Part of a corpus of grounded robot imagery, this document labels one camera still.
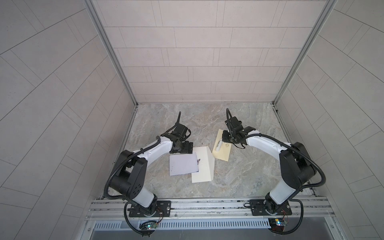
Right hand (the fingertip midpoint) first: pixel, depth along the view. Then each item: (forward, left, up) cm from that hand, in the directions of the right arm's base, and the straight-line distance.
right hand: (221, 137), depth 91 cm
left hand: (-4, +20, -2) cm, 21 cm away
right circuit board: (-44, -20, -7) cm, 48 cm away
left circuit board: (-41, +38, -3) cm, 56 cm away
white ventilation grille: (-43, -9, -7) cm, 45 cm away
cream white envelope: (-14, +11, -5) cm, 19 cm away
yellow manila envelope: (-6, -1, -8) cm, 10 cm away
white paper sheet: (-13, +24, -4) cm, 28 cm away
